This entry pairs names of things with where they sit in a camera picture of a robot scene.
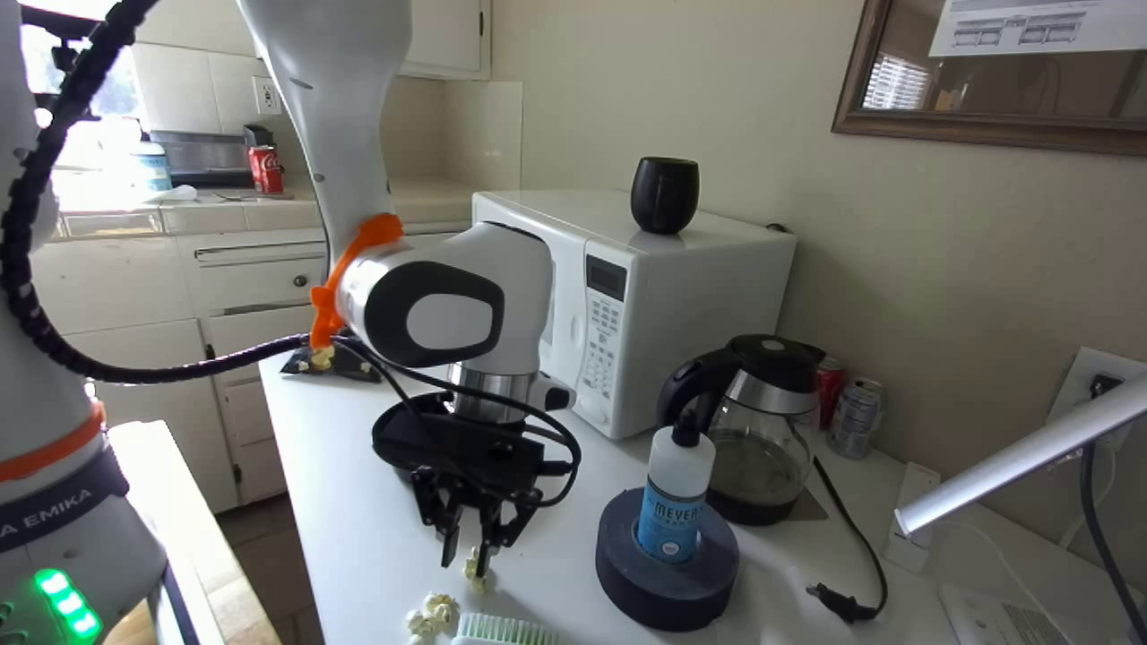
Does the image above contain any wooden framed picture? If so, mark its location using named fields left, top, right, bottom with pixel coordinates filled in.
left=833, top=0, right=1147, bottom=156

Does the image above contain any black bowl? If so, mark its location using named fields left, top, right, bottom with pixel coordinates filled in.
left=374, top=399, right=473, bottom=475

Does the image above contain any black mug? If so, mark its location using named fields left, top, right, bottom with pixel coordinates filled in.
left=629, top=156, right=699, bottom=237

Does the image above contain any white microwave oven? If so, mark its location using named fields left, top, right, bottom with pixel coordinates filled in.
left=473, top=191, right=795, bottom=439

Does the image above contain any glass coffee pot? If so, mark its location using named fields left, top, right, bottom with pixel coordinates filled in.
left=656, top=332, right=823, bottom=528

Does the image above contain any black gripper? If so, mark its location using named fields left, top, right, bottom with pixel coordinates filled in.
left=400, top=413, right=546, bottom=572

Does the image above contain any black power cord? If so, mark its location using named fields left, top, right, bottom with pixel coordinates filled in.
left=807, top=452, right=893, bottom=628

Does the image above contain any white green scrub brush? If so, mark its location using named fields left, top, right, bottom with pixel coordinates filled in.
left=453, top=614, right=560, bottom=645

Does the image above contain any blue label bottle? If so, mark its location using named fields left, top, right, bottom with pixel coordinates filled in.
left=635, top=399, right=715, bottom=563

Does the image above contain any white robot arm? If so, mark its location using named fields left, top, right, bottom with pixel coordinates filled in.
left=0, top=0, right=552, bottom=645

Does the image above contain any red can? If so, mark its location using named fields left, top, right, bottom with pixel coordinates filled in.
left=246, top=144, right=282, bottom=192

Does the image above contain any white lamp bar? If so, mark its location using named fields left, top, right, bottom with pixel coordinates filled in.
left=893, top=376, right=1147, bottom=538

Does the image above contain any white kitchen cabinet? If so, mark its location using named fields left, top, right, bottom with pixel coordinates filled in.
left=32, top=229, right=327, bottom=511

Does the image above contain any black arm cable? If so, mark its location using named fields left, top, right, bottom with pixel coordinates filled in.
left=0, top=0, right=350, bottom=388

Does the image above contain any white wall outlet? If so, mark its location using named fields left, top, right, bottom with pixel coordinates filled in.
left=1051, top=347, right=1147, bottom=420

